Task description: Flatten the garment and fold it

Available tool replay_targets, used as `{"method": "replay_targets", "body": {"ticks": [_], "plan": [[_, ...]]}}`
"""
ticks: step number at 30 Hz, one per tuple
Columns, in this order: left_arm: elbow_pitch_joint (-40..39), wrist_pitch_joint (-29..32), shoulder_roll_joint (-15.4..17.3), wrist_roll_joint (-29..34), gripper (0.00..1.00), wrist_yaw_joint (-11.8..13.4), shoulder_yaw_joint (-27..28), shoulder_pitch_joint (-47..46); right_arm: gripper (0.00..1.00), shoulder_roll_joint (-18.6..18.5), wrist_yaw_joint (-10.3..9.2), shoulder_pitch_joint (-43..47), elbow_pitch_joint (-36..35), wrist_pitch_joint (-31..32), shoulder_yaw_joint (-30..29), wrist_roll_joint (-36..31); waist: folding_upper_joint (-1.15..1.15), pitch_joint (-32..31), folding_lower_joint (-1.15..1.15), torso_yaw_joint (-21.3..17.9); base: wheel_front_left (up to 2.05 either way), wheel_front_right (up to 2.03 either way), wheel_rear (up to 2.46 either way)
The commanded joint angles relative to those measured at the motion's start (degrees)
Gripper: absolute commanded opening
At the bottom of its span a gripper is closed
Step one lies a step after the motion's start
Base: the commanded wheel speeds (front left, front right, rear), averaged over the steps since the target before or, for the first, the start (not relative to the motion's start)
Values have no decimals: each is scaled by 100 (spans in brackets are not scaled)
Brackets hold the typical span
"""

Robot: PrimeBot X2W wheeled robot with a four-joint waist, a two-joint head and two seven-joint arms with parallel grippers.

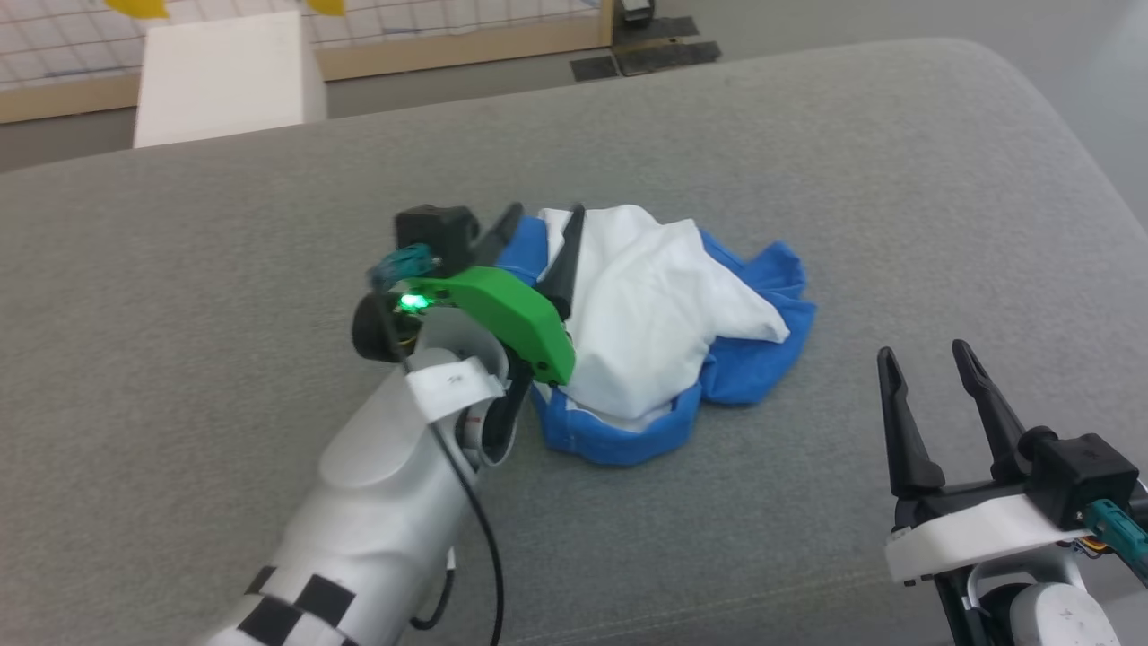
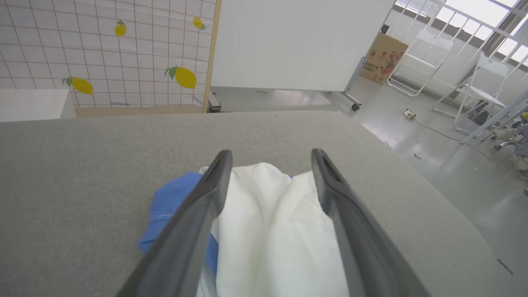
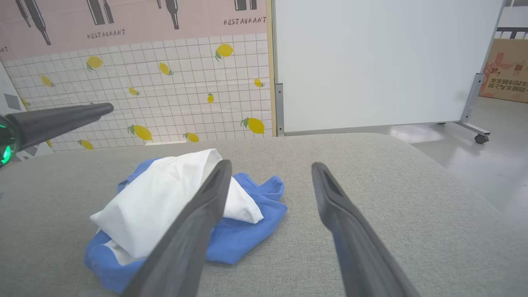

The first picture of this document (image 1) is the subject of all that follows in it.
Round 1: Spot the wooden framed grid fence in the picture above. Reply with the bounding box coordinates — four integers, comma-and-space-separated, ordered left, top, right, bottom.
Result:
0, 0, 616, 125

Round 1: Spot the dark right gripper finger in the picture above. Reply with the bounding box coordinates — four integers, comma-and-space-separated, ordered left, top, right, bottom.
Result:
951, 339, 1059, 485
876, 346, 947, 500

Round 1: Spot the large black floor mat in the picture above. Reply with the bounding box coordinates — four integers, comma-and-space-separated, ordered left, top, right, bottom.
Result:
613, 16, 723, 77

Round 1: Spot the white and blue t-shirt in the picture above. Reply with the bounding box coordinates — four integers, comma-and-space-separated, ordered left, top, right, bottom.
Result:
491, 205, 819, 467

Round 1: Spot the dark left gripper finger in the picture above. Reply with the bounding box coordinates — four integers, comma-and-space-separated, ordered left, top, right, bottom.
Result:
468, 203, 525, 270
535, 205, 587, 322

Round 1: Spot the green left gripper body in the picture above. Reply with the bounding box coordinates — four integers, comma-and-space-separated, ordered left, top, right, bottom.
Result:
393, 266, 578, 388

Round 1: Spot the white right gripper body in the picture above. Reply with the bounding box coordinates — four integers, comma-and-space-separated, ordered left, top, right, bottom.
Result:
883, 476, 1091, 589

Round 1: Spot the white box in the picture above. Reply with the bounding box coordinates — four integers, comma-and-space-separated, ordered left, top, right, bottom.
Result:
133, 11, 328, 149

